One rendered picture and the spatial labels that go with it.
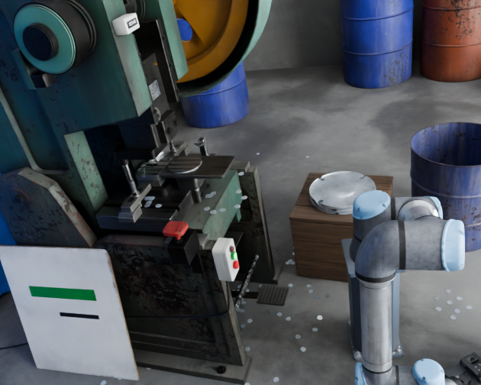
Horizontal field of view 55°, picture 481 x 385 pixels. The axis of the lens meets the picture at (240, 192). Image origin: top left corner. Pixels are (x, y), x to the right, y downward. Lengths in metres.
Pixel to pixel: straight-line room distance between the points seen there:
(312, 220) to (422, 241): 0.97
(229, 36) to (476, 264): 1.47
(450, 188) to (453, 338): 0.62
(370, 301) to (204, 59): 1.11
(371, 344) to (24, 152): 1.27
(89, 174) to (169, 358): 0.82
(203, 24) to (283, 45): 3.12
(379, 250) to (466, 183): 1.10
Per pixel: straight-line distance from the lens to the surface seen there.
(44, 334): 2.16
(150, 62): 1.60
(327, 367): 1.92
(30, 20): 1.35
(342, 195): 2.08
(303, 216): 2.04
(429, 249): 1.11
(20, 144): 1.77
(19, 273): 2.04
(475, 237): 2.38
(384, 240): 1.11
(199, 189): 1.68
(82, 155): 1.69
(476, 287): 2.25
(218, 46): 1.82
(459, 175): 2.14
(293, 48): 4.92
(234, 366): 1.94
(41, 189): 1.72
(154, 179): 1.68
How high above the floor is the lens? 1.55
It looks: 32 degrees down
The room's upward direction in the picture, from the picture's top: 11 degrees counter-clockwise
